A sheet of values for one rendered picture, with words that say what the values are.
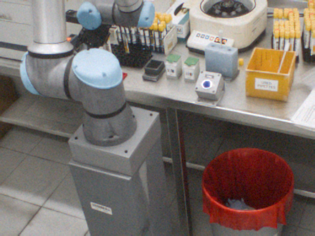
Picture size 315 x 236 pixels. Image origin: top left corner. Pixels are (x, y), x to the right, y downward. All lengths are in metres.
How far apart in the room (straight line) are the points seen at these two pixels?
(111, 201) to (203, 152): 0.91
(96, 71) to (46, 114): 1.48
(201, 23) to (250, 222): 0.73
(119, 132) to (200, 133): 1.11
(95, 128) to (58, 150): 1.55
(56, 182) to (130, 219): 1.24
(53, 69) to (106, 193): 0.39
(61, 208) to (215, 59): 1.24
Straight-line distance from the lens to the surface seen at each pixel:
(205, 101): 1.63
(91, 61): 1.32
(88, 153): 1.44
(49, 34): 1.35
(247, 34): 1.84
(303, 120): 1.55
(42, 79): 1.37
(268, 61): 1.72
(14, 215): 2.66
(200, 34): 1.88
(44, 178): 2.79
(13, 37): 1.96
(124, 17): 1.52
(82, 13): 1.55
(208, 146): 2.38
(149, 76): 1.75
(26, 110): 2.82
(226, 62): 1.70
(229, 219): 1.93
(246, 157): 2.11
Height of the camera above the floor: 1.86
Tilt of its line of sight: 42 degrees down
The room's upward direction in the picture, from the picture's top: 7 degrees counter-clockwise
